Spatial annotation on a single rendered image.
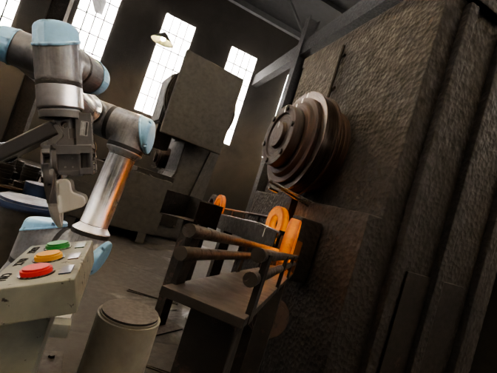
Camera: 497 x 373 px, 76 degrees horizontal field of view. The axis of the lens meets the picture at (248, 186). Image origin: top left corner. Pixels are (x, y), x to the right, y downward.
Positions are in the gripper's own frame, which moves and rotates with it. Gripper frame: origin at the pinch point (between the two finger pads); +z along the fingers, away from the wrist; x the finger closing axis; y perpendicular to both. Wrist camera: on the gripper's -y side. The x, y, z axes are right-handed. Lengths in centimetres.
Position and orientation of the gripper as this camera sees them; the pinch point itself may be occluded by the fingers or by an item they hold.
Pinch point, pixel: (55, 220)
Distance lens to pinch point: 69.3
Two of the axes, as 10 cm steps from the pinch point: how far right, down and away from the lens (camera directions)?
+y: 9.3, -0.5, 3.5
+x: -3.5, -0.7, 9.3
